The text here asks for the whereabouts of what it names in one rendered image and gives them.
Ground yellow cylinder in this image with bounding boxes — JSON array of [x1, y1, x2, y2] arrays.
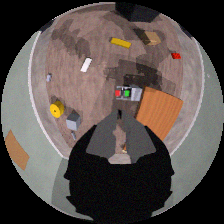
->
[[50, 101, 64, 118]]

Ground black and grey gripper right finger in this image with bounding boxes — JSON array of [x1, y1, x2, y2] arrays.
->
[[119, 109, 175, 176]]

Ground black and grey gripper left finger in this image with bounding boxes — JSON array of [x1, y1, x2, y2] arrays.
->
[[64, 109, 119, 181]]

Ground yellow flat bar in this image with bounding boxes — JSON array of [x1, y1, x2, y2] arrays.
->
[[111, 38, 131, 49]]

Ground red toy brick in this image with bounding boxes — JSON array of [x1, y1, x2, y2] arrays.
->
[[171, 53, 181, 59]]

